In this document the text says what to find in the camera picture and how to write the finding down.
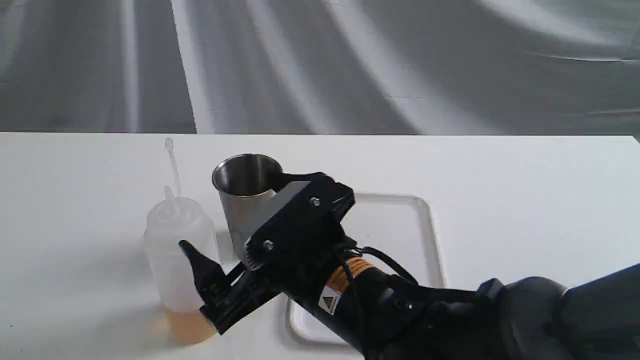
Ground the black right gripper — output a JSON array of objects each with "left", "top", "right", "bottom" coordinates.
[{"left": 178, "top": 172, "right": 381, "bottom": 335}]

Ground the clear plastic squeeze bottle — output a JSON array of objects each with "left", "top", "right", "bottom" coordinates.
[{"left": 142, "top": 137, "right": 219, "bottom": 345}]

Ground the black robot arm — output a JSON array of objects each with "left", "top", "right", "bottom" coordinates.
[{"left": 179, "top": 172, "right": 640, "bottom": 360}]

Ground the stainless steel cup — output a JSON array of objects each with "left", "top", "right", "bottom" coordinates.
[{"left": 211, "top": 153, "right": 282, "bottom": 263}]

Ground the white plastic tray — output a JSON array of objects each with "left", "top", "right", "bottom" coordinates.
[{"left": 287, "top": 193, "right": 445, "bottom": 347}]

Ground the grey draped backdrop cloth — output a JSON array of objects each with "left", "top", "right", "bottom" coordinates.
[{"left": 0, "top": 0, "right": 640, "bottom": 137}]

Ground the black cable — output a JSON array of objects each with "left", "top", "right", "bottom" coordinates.
[{"left": 332, "top": 242, "right": 421, "bottom": 346}]

